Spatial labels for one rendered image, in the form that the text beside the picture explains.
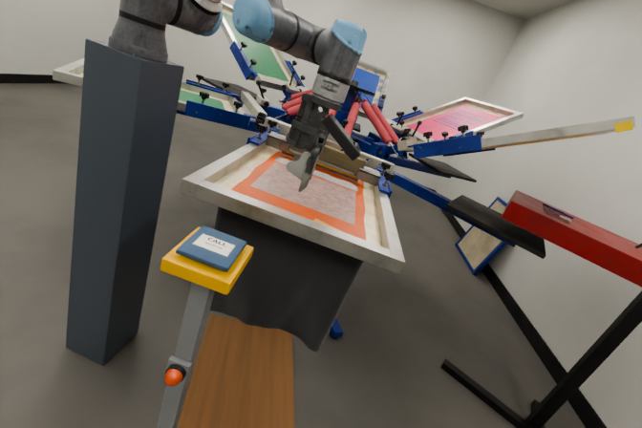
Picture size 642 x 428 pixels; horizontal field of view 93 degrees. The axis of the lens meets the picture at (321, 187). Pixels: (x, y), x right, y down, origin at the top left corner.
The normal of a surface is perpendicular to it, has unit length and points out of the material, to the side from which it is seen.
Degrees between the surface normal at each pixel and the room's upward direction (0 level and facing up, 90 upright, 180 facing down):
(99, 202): 90
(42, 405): 0
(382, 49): 90
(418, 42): 90
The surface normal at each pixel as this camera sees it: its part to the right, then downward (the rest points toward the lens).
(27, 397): 0.33, -0.88
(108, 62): -0.21, 0.29
